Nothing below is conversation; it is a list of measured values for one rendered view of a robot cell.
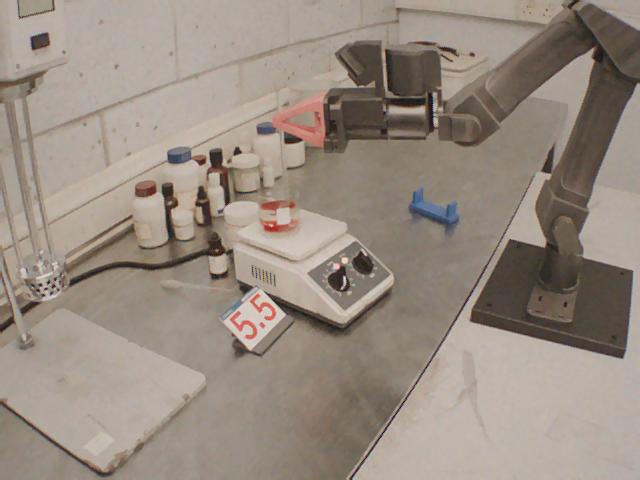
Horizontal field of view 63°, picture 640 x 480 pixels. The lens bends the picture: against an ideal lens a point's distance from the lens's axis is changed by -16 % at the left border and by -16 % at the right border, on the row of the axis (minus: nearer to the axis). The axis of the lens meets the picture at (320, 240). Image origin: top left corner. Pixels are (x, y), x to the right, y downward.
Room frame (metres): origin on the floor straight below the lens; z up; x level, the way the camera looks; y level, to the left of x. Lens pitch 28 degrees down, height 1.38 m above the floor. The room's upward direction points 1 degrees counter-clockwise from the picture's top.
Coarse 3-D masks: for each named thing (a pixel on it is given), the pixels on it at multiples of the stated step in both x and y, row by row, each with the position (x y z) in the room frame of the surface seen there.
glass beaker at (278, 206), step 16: (256, 176) 0.80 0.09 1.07; (272, 176) 0.82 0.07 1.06; (288, 176) 0.81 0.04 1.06; (256, 192) 0.78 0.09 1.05; (272, 192) 0.76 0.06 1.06; (288, 192) 0.76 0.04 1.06; (272, 208) 0.76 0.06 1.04; (288, 208) 0.76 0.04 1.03; (272, 224) 0.76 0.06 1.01; (288, 224) 0.76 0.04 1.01
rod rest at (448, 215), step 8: (416, 192) 1.04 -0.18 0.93; (416, 200) 1.04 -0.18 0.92; (424, 200) 1.06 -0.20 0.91; (416, 208) 1.03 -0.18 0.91; (424, 208) 1.02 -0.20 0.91; (432, 208) 1.02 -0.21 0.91; (440, 208) 1.02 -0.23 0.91; (448, 208) 0.98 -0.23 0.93; (432, 216) 1.00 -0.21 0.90; (440, 216) 0.99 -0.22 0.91; (448, 216) 0.98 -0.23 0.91; (456, 216) 0.99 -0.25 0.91
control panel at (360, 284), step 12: (348, 252) 0.77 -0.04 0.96; (324, 264) 0.73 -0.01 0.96; (348, 264) 0.75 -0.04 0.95; (312, 276) 0.70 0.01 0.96; (324, 276) 0.71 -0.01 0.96; (348, 276) 0.72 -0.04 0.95; (360, 276) 0.73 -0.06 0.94; (372, 276) 0.74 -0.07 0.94; (384, 276) 0.75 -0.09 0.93; (324, 288) 0.69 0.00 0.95; (360, 288) 0.71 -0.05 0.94; (372, 288) 0.72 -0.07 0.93; (336, 300) 0.68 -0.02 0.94; (348, 300) 0.68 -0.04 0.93
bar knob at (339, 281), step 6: (342, 270) 0.71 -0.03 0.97; (330, 276) 0.71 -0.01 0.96; (336, 276) 0.71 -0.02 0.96; (342, 276) 0.70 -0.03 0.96; (330, 282) 0.70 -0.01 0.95; (336, 282) 0.70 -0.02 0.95; (342, 282) 0.69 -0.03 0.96; (348, 282) 0.71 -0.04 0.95; (336, 288) 0.69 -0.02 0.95; (342, 288) 0.69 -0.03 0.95; (348, 288) 0.70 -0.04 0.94
